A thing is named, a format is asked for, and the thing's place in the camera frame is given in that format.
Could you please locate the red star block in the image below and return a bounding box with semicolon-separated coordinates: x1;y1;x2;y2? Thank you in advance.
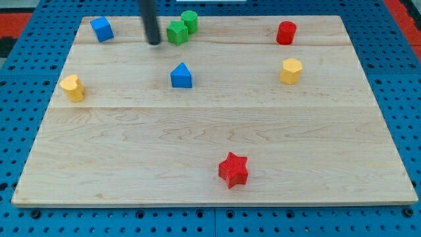
218;152;249;189

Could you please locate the green star block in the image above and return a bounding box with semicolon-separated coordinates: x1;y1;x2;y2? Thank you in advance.
166;20;189;45

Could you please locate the blue triangle block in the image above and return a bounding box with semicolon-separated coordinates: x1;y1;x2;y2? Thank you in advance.
170;62;193;88

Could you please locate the light wooden board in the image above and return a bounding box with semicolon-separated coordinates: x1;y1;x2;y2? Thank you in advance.
11;15;418;208

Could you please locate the yellow hexagon block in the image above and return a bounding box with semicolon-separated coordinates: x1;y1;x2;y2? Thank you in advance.
280;58;303;85

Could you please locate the green cylinder block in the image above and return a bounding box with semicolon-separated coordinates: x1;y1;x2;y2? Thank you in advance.
180;10;199;34

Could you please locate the red cylinder block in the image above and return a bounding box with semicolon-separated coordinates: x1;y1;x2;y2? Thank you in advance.
276;21;297;45

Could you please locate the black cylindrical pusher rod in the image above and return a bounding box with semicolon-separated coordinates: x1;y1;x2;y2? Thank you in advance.
137;0;161;45

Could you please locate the yellow heart block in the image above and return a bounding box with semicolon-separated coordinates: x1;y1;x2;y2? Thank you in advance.
59;74;85;103

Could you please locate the blue cube block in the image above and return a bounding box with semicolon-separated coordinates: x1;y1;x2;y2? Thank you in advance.
90;16;114;42

